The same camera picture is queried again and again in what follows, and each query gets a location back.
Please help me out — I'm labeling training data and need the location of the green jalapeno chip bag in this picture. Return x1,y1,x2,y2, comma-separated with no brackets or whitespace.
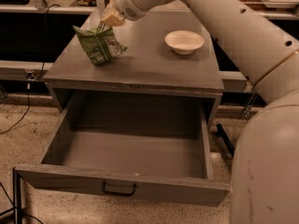
73,25,127,66

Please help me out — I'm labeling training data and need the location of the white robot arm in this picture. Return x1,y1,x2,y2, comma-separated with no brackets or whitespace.
101,0,299,224

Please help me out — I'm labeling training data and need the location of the grey cabinet counter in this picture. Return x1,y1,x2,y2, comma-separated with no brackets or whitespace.
45,10,223,124

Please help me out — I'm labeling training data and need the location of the grey open drawer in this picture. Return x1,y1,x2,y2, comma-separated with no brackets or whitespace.
16,91,229,206

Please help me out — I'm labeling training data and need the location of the white bowl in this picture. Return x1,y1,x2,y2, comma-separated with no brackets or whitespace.
164,30,205,55

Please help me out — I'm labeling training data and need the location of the black metal stand leg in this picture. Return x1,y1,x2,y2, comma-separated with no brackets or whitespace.
216,123,235,156

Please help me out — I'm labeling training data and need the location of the black cable left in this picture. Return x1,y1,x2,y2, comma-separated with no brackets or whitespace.
0,3,62,136

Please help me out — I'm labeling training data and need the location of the black drawer handle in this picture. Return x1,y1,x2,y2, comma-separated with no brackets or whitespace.
102,182,136,197

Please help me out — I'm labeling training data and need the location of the black frame bottom left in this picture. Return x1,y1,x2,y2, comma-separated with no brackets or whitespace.
0,167,45,224

